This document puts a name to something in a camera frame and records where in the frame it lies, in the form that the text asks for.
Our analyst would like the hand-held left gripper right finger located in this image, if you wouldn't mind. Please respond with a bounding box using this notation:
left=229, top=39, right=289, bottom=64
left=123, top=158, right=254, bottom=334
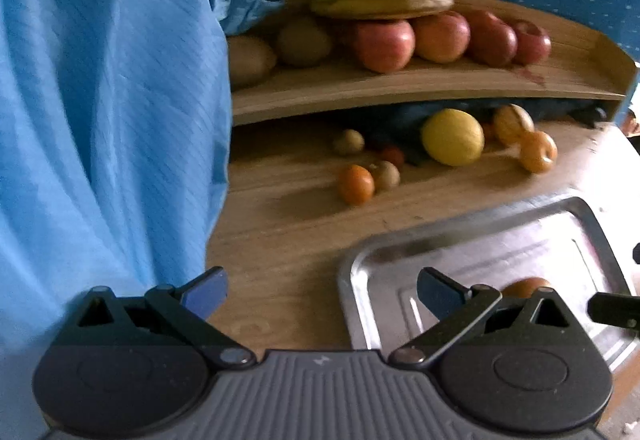
left=389, top=267, right=571, bottom=367

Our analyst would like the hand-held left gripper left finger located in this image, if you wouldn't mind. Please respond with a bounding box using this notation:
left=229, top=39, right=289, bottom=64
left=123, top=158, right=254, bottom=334
left=75, top=267, right=257, bottom=368

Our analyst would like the steel tray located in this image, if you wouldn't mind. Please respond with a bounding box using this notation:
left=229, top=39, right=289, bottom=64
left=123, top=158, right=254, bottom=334
left=337, top=194, right=640, bottom=371

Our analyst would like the orange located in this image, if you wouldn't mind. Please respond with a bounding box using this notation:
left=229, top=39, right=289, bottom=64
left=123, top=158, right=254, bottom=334
left=519, top=131, right=558, bottom=174
left=500, top=277, right=552, bottom=299

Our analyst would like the small brown kiwi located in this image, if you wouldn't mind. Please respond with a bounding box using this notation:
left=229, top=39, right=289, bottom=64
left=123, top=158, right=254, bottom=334
left=371, top=160, right=401, bottom=191
left=332, top=129, right=366, bottom=156

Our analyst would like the small orange tangerine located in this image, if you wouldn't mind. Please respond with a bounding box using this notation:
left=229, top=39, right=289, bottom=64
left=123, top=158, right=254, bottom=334
left=338, top=164, right=376, bottom=206

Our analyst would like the small red tomato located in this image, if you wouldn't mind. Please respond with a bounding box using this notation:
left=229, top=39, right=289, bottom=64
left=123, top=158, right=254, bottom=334
left=379, top=145, right=406, bottom=168

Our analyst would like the yellow lemon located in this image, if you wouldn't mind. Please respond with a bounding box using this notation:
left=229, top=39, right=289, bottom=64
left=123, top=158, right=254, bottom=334
left=420, top=109, right=485, bottom=167

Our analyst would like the dark blue cloth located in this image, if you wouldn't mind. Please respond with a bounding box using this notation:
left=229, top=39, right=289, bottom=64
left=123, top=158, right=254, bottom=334
left=360, top=98, right=608, bottom=166

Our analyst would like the striped cream pepino melon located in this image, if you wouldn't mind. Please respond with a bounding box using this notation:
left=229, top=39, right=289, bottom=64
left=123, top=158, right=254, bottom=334
left=493, top=104, right=535, bottom=146

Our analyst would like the light blue striped coat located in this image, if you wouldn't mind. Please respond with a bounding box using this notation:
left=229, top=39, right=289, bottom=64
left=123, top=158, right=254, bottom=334
left=0, top=0, right=233, bottom=440

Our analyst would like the wooden shelf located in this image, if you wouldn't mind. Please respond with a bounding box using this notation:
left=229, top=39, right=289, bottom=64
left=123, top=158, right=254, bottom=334
left=230, top=0, right=628, bottom=127

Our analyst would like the red apple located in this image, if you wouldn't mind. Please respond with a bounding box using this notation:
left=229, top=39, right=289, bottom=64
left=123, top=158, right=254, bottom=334
left=411, top=11, right=471, bottom=64
left=351, top=19, right=416, bottom=74
left=462, top=9, right=518, bottom=68
left=510, top=19, right=552, bottom=66

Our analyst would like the large brown kiwi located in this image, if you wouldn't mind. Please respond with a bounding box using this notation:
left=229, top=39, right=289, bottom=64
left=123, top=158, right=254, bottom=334
left=276, top=18, right=333, bottom=68
left=227, top=35, right=278, bottom=90

